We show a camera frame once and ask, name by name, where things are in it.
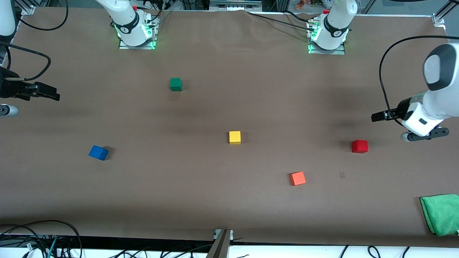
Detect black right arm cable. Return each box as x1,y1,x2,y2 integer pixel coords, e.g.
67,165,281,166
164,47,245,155
18,0,68,31

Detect silver aluminium crossbar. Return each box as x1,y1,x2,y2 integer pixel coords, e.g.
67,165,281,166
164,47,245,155
210,0,262,11

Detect red wooden block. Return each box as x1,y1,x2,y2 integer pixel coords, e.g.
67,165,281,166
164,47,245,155
351,139,369,154

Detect orange wooden block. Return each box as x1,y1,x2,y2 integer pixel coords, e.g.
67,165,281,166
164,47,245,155
290,171,307,186

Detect brown paper table cover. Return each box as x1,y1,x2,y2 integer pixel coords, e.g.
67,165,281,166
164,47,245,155
0,7,459,248

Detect blue wooden block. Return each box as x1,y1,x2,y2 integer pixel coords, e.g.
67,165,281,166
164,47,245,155
89,145,109,161

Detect teal cable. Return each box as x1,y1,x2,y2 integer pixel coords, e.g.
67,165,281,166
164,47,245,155
47,236,60,258

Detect green folded cloth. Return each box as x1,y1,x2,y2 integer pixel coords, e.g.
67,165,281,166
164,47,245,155
420,194,459,237

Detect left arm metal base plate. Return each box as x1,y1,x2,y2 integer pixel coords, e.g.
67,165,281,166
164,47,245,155
308,21,346,55

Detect aluminium profile post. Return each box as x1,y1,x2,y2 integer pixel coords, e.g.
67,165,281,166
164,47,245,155
206,229,233,258

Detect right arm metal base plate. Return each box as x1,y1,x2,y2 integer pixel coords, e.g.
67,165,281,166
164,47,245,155
118,16,157,50

